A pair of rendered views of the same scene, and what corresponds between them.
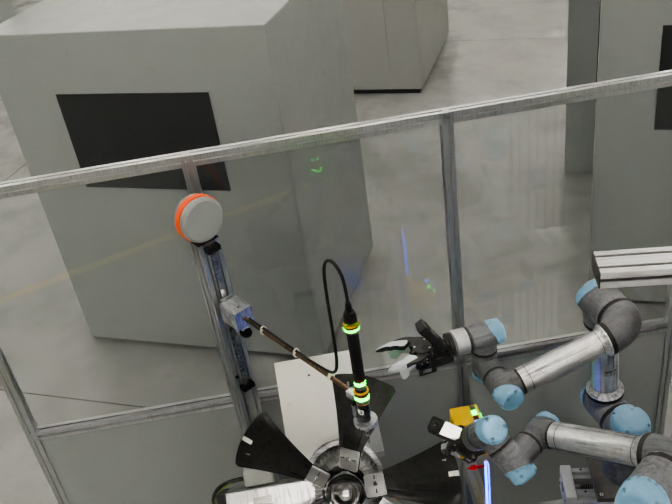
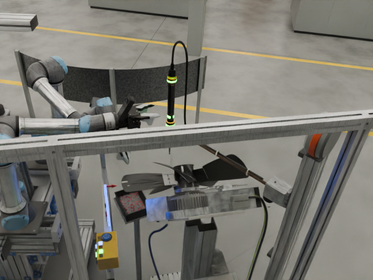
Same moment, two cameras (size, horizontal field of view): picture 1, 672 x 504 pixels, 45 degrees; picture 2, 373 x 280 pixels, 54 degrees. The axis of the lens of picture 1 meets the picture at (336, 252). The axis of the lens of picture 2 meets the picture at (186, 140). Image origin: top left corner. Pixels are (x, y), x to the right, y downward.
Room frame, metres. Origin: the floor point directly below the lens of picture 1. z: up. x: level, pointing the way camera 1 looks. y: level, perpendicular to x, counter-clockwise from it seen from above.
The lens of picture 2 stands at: (3.15, -0.27, 2.59)
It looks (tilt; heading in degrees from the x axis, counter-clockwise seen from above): 37 degrees down; 167
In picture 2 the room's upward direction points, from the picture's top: 4 degrees clockwise
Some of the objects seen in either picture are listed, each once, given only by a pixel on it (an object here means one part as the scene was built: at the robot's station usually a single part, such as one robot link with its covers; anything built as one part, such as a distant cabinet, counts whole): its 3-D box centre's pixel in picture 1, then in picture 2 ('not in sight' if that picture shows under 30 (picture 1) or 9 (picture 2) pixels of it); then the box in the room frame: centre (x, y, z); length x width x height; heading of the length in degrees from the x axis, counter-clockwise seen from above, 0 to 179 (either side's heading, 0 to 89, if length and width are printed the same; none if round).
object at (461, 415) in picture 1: (468, 432); not in sight; (1.99, -0.36, 1.02); 0.16 x 0.10 x 0.11; 1
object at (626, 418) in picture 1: (628, 431); not in sight; (1.72, -0.81, 1.20); 0.13 x 0.12 x 0.14; 11
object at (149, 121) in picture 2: (393, 351); (150, 119); (1.75, -0.12, 1.64); 0.09 x 0.03 x 0.06; 80
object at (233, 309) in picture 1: (235, 312); not in sight; (2.19, 0.36, 1.54); 0.10 x 0.07 x 0.08; 36
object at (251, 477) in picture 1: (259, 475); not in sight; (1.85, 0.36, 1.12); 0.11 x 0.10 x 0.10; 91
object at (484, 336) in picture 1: (483, 335); (91, 124); (1.76, -0.38, 1.64); 0.11 x 0.08 x 0.09; 101
